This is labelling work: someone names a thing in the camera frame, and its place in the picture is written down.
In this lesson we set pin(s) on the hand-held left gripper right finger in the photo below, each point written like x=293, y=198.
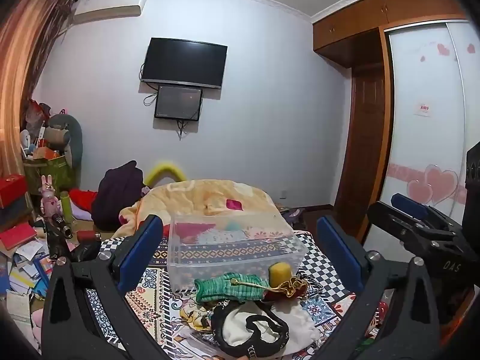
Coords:
x=339, y=252

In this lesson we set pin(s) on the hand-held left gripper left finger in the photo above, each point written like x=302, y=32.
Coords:
x=137, y=250

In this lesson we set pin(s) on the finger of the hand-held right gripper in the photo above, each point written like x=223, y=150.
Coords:
x=410, y=206
x=405, y=228

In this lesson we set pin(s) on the black patterned cloth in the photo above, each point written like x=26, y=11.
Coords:
x=311, y=285

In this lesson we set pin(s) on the yellow sponge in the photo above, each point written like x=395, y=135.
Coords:
x=279, y=273

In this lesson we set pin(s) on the green knitted sock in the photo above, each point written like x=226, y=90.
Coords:
x=225, y=288

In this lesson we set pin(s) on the clear plastic storage box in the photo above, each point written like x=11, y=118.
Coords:
x=240, y=247

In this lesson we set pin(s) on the white black trimmed cloth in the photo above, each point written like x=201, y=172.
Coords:
x=243, y=330

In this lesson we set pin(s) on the red fabric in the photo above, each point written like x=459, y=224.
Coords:
x=165, y=231

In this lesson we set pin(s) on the purple slipper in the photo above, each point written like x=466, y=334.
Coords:
x=293, y=217

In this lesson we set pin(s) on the dark purple clothing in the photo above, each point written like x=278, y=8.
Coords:
x=116, y=195

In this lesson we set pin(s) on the red cloth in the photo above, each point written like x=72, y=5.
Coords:
x=84, y=198

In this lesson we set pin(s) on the beige fleece blanket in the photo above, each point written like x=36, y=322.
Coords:
x=195, y=198

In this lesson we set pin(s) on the black flashlight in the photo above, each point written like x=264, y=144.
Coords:
x=62, y=225

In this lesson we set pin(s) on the wooden door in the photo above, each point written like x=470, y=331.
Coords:
x=365, y=138

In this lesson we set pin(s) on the green bottle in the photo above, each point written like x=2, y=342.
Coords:
x=66, y=208

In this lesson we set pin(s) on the yellow foam noodle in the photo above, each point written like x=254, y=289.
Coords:
x=161, y=169

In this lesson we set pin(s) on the cartoon print bag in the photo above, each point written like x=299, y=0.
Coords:
x=195, y=317

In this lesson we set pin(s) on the red white door sticker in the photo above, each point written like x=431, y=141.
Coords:
x=423, y=109

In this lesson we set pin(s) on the pink rabbit figure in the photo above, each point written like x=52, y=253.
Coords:
x=50, y=200

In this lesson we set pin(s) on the green shopping bag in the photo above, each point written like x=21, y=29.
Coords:
x=56, y=174

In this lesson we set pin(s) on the pile of papers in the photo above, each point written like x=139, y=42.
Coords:
x=26, y=273

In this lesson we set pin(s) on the red book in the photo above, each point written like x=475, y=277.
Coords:
x=17, y=237

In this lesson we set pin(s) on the dark box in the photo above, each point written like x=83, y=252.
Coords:
x=13, y=217

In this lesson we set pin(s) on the grey plush toy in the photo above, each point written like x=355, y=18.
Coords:
x=74, y=131

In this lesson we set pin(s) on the red box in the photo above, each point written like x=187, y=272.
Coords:
x=13, y=189

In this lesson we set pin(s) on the red plastic bag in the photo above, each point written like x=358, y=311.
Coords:
x=35, y=114

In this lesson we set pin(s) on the wooden wardrobe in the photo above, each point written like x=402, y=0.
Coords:
x=360, y=18

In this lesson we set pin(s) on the brown curtain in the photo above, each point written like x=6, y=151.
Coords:
x=18, y=67

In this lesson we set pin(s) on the white air conditioner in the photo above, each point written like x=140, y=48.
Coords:
x=108, y=5

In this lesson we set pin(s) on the small black wall monitor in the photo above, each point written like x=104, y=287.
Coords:
x=178, y=103

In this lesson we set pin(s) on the wall-mounted black television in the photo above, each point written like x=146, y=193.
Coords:
x=183, y=63

